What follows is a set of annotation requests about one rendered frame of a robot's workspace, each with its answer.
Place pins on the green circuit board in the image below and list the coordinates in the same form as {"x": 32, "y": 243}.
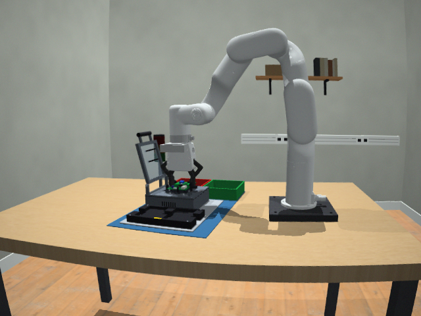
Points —
{"x": 181, "y": 184}

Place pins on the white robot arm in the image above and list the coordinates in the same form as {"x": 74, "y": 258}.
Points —
{"x": 300, "y": 108}

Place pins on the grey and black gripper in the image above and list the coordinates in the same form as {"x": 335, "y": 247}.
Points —
{"x": 182, "y": 162}

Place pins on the green bin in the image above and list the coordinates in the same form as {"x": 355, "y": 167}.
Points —
{"x": 225, "y": 189}

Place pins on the red bin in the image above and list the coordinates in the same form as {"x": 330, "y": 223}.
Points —
{"x": 199, "y": 182}

